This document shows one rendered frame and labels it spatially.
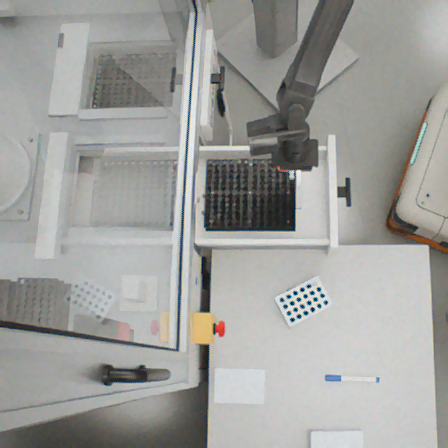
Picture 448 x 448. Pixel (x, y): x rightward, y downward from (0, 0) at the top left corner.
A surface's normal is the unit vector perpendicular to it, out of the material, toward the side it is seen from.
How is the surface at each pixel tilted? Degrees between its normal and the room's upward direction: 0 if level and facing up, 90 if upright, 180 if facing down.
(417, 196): 0
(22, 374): 90
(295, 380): 0
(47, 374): 90
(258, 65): 5
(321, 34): 53
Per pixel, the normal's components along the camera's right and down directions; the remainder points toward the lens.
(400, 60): -0.01, -0.26
